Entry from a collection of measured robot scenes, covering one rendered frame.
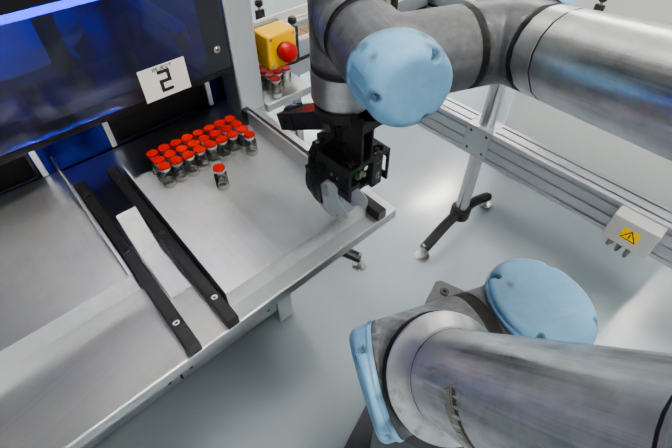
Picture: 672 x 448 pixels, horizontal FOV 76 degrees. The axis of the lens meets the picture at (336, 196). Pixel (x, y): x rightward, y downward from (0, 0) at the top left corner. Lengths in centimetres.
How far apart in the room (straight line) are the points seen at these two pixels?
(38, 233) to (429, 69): 67
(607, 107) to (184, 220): 61
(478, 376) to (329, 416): 120
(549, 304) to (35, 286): 67
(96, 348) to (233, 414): 90
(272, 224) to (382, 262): 109
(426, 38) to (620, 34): 13
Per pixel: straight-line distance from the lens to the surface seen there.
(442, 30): 38
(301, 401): 150
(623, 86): 32
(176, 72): 84
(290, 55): 92
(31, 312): 73
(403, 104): 35
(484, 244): 190
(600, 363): 24
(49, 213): 86
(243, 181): 79
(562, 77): 36
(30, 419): 65
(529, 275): 52
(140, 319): 66
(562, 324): 50
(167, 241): 70
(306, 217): 71
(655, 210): 146
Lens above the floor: 141
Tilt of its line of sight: 45 degrees down
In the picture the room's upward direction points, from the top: straight up
